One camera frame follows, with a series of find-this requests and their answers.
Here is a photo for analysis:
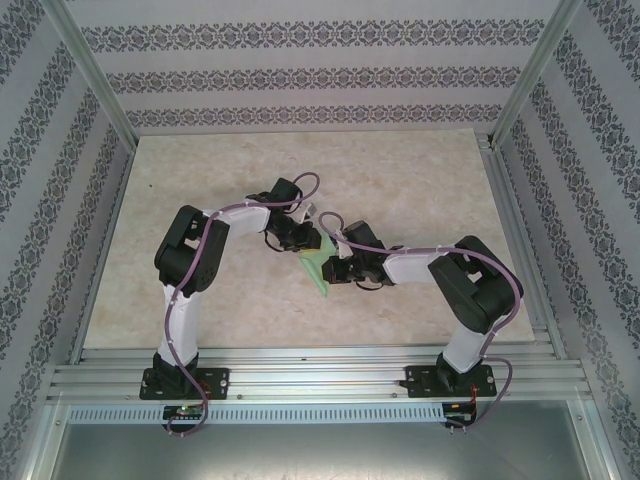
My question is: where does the grey metal sheet panel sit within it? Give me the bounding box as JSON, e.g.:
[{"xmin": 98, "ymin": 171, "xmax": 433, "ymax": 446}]
[{"xmin": 7, "ymin": 399, "xmax": 634, "ymax": 480}]

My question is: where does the slotted grey cable duct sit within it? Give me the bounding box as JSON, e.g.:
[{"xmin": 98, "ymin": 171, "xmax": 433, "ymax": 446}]
[{"xmin": 67, "ymin": 402, "xmax": 476, "ymax": 426}]

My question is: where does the aluminium side rail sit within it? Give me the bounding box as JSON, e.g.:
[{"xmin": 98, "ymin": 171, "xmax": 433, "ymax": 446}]
[
  {"xmin": 474, "ymin": 130, "xmax": 570, "ymax": 360},
  {"xmin": 67, "ymin": 137, "xmax": 140, "ymax": 365}
]

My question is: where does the aluminium frame post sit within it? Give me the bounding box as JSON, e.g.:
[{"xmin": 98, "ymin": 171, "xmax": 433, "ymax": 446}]
[
  {"xmin": 42, "ymin": 0, "xmax": 140, "ymax": 147},
  {"xmin": 489, "ymin": 0, "xmax": 586, "ymax": 149}
]

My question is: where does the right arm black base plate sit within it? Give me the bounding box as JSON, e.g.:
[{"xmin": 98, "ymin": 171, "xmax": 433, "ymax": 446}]
[{"xmin": 405, "ymin": 364, "xmax": 499, "ymax": 399}]

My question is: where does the aluminium mounting rail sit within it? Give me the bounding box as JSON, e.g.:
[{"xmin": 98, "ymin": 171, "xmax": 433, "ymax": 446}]
[{"xmin": 47, "ymin": 344, "xmax": 596, "ymax": 404}]

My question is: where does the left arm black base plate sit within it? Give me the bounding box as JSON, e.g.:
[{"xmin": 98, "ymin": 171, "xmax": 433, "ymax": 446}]
[{"xmin": 139, "ymin": 367, "xmax": 232, "ymax": 401}]

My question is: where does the green paper sheet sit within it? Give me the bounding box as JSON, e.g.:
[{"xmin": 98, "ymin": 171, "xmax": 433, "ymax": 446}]
[{"xmin": 298, "ymin": 232, "xmax": 337, "ymax": 300}]

